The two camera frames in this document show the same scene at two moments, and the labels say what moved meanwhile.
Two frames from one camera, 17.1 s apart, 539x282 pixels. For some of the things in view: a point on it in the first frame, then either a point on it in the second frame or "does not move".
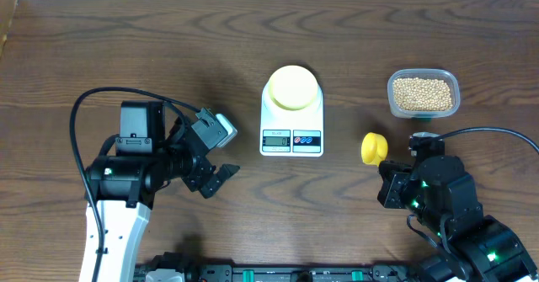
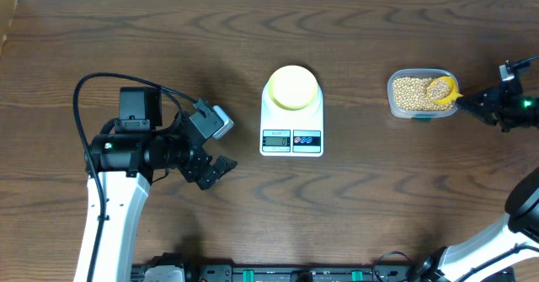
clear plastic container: [423, 93] does not move
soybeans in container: [422, 94] does not move
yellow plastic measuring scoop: [374, 148] -> [452, 95]
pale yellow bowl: [292, 87] does not move
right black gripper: [394, 179] -> [493, 111]
